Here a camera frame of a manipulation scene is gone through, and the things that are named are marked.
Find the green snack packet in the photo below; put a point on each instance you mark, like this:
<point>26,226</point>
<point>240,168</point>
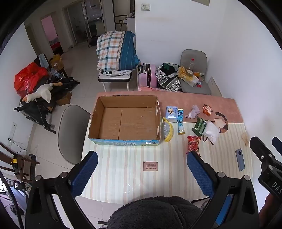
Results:
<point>199,127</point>

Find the empty grey chair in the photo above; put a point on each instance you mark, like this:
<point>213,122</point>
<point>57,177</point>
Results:
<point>72,134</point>

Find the plaid quilt bundle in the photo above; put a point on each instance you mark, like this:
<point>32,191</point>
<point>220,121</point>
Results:
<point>114,50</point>

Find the pink suitcase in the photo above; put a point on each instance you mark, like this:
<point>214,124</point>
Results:
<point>148,77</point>

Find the dark fleece clothing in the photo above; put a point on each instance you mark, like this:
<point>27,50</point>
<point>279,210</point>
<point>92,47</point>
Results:
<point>154,213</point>

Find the white goose plush toy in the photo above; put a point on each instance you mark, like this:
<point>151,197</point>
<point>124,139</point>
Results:
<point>44,92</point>

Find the red plastic bag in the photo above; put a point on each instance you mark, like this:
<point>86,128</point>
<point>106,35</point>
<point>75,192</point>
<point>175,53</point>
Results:
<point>28,79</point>

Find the blue and yellow snack packet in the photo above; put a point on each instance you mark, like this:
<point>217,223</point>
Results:
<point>181,120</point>

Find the blue smartphone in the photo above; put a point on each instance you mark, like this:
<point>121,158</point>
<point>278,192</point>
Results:
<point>240,159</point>

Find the brown tape roll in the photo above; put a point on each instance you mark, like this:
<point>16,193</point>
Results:
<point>189,73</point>

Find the black folded stroller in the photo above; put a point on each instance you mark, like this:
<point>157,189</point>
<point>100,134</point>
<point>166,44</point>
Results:
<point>35,110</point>

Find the grey chair with clutter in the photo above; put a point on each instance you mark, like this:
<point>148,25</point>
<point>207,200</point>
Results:
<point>195,56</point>

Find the white plastic bag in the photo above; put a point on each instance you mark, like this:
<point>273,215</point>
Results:
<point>210,132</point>

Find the red snack packet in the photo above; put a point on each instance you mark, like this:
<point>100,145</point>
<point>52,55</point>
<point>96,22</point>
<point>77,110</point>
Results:
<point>193,144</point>

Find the clear plastic bottle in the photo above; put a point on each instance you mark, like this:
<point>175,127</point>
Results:
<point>191,65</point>

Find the orange snack packet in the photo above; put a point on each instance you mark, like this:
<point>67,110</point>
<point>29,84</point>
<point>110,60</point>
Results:
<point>207,109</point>

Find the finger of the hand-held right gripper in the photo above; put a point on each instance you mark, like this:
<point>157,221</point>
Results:
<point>260,150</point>
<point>277,144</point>

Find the blue tissue pack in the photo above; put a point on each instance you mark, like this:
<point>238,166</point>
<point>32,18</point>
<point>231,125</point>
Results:
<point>171,113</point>

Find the light blue cloth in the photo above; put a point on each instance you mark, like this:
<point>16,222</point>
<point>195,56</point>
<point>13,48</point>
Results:
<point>43,60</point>

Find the white tissue packet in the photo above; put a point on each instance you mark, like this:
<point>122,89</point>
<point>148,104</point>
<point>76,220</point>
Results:
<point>191,80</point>

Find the yellow box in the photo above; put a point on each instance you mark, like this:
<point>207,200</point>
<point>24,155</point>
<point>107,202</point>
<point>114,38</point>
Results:
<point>56,62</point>

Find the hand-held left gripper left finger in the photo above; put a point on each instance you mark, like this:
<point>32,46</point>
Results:
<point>84,174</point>

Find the white power strip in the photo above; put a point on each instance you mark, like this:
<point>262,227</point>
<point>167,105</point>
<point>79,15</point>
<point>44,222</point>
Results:
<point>12,134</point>

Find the black and white patterned bag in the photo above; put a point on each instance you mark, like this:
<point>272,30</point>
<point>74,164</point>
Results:
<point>169,82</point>

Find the white board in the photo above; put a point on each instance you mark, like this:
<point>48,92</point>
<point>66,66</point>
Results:
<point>214,87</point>

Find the silver scrubber with yellow trim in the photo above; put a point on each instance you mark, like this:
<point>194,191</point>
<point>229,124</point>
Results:
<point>166,130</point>

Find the wooden chair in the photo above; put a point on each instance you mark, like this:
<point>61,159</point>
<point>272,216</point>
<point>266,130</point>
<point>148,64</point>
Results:
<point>19,159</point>

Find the purple cloth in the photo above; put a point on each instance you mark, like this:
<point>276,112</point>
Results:
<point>193,111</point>

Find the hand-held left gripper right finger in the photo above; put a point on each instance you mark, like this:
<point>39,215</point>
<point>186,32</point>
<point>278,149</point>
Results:
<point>200,174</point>

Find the white wall box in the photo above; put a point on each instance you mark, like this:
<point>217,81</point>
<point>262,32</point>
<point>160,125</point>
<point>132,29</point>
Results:
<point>145,6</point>

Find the small brown cardboard box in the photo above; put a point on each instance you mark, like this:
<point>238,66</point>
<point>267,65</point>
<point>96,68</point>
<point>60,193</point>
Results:
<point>65,99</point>

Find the yellow plastic bag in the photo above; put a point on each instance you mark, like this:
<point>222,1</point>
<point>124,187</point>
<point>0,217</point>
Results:
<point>181,71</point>

